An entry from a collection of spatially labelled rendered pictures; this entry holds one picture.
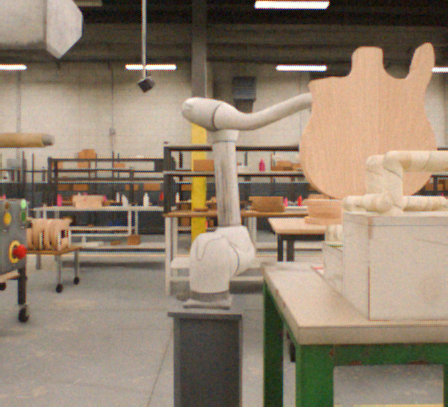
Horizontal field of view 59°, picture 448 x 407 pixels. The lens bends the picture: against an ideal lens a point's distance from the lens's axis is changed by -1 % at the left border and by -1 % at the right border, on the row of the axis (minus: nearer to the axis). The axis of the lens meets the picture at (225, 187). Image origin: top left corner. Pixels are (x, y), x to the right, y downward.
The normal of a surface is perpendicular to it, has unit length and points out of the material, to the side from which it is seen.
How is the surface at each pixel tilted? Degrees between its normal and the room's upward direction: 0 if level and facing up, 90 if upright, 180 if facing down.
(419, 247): 90
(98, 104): 90
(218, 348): 90
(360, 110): 91
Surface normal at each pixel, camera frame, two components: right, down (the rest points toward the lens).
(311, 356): 0.02, -0.01
